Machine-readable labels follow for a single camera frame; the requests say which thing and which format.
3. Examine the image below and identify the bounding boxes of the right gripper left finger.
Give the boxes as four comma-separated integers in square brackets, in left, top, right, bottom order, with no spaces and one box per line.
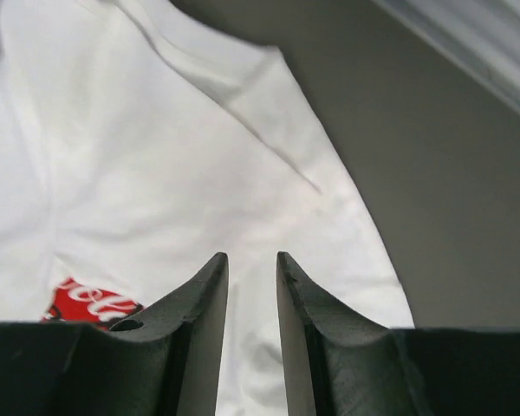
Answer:
[0,253,228,415]

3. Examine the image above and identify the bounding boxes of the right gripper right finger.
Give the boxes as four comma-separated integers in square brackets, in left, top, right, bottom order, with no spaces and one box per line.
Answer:
[276,252,520,415]

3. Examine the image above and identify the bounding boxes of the white t-shirt red print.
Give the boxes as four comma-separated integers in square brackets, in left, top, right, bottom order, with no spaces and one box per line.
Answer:
[0,1,413,415]

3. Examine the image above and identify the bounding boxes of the right corner frame post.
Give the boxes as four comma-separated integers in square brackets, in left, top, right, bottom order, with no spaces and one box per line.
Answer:
[376,0,520,114]

